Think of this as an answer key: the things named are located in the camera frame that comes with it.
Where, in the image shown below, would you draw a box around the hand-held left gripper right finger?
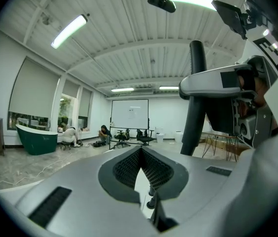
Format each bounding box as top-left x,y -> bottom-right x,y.
141,147 -> 238,237

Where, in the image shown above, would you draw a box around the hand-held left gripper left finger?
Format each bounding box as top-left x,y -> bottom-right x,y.
0,145 -> 165,237

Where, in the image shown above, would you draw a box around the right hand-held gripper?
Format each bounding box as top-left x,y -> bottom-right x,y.
178,0 -> 278,150

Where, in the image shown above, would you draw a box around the green bathtub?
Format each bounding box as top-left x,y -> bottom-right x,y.
15,123 -> 59,156

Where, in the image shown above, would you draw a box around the person's right hand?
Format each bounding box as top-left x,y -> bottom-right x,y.
236,69 -> 270,108

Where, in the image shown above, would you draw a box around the wooden table hairpin legs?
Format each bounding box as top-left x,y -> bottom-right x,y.
201,130 -> 251,162

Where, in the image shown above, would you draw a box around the black office chair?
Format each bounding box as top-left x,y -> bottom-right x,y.
111,129 -> 131,150
136,129 -> 155,147

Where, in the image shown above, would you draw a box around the white whiteboard on stand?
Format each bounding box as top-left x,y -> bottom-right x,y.
108,99 -> 151,150

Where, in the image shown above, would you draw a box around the black phone screen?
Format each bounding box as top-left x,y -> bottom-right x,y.
211,0 -> 248,40

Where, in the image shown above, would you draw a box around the narrow grey roller blind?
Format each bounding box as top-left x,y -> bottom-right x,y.
78,87 -> 92,119

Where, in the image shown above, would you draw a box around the short grey roller blind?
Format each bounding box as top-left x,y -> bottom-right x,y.
62,79 -> 81,99

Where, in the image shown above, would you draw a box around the large grey roller blind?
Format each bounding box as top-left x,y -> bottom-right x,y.
8,56 -> 62,119

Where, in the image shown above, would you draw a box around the white floor cable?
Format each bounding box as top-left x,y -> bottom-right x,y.
0,153 -> 70,187

